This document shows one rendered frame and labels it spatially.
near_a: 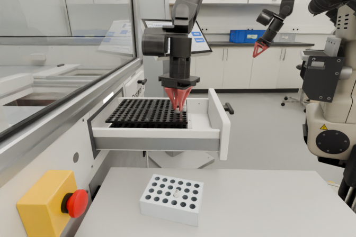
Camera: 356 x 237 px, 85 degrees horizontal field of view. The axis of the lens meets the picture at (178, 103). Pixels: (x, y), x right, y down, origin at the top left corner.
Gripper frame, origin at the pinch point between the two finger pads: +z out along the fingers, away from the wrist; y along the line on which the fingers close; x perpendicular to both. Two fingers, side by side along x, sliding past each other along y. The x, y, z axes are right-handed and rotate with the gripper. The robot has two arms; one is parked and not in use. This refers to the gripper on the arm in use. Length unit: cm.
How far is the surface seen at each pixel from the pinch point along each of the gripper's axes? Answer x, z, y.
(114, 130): -15.1, 3.2, -10.6
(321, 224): -9.9, 15.0, 37.1
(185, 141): -8.4, 5.3, 6.1
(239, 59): 313, 17, -23
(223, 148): -6.3, 5.7, 15.3
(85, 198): -32.8, 4.8, -1.2
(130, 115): -7.4, 2.3, -11.7
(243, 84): 321, 62, -9
